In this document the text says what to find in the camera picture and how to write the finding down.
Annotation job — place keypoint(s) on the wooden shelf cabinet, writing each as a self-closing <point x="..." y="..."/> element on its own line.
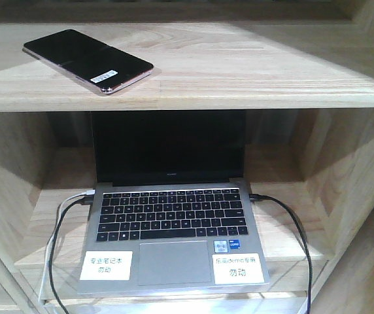
<point x="304" y="70"/>

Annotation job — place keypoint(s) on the black smartphone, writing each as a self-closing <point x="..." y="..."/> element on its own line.
<point x="105" y="68"/>

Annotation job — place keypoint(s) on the silver laptop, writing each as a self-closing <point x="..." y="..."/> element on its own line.
<point x="171" y="211"/>

